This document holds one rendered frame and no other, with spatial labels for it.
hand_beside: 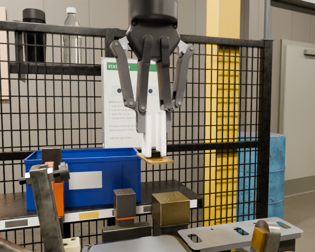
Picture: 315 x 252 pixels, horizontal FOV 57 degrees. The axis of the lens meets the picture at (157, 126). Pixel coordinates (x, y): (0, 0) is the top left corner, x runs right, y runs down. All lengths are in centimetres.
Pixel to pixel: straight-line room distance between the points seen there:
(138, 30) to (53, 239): 32
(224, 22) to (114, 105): 53
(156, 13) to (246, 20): 341
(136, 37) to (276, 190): 283
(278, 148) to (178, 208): 239
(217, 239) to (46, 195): 42
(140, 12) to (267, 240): 38
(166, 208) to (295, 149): 393
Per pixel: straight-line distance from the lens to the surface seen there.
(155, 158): 44
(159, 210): 75
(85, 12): 297
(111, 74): 99
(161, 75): 45
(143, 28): 45
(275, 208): 320
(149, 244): 68
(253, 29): 382
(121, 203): 75
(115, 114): 98
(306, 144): 477
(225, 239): 71
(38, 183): 42
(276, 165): 309
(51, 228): 44
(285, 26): 451
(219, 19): 120
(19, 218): 81
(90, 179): 81
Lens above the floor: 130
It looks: 4 degrees down
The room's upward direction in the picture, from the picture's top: straight up
